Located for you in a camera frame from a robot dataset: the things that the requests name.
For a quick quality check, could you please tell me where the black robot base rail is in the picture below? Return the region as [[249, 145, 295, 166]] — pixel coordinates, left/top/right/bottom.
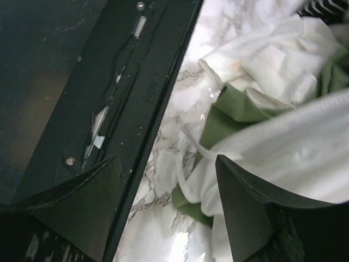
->
[[1, 1, 202, 261]]

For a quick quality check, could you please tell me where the white cloth under green top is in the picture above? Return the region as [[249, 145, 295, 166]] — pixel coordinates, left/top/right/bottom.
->
[[200, 15, 342, 110]]

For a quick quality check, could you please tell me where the white tank top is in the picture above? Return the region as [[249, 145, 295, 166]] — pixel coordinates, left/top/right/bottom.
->
[[175, 90, 348, 261]]

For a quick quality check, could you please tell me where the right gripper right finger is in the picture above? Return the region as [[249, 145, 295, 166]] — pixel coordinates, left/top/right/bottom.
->
[[215, 155, 348, 261]]

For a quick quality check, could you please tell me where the striped cloth right of top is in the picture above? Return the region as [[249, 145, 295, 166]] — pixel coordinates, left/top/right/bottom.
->
[[296, 0, 348, 20]]

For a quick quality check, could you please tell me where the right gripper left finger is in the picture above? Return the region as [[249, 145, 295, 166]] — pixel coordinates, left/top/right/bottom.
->
[[1, 157, 121, 261]]

